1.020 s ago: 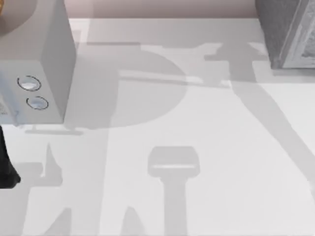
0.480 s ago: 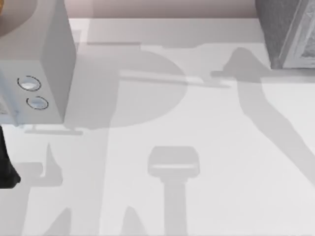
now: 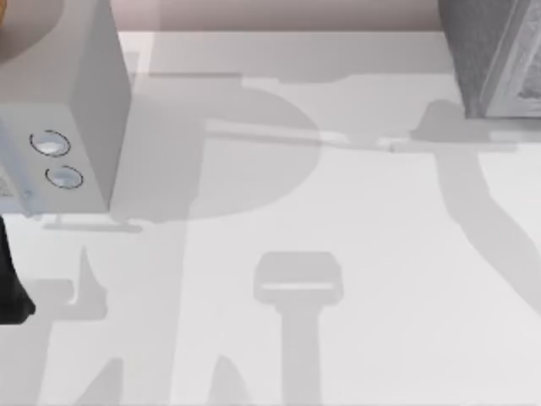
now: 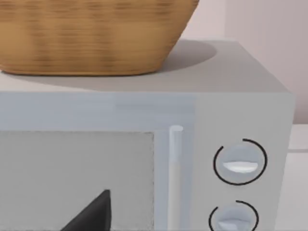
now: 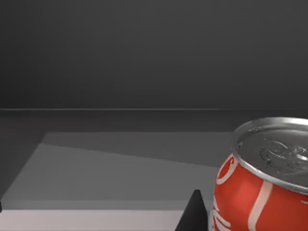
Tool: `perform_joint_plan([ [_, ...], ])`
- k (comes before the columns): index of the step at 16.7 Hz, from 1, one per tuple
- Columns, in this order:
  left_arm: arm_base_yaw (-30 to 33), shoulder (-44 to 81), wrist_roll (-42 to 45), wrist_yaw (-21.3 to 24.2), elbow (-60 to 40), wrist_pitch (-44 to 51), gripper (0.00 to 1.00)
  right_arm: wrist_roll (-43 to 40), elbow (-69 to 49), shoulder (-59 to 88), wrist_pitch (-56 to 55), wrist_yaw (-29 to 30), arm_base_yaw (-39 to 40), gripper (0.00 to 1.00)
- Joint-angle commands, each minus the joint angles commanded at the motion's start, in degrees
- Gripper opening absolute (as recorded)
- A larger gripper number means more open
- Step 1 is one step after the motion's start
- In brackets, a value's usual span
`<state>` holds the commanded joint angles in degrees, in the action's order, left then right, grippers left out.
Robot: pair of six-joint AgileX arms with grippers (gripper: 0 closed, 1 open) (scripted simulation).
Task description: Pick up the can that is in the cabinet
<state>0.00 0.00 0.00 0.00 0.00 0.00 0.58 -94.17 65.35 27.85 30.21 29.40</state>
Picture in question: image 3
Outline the round microwave knob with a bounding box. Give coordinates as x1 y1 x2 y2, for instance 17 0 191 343
29 129 72 158
44 164 85 190

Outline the pale microwave oven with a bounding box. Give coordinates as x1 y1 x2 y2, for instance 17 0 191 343
0 0 133 217

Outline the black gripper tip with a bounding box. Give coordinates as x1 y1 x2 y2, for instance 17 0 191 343
0 214 36 326

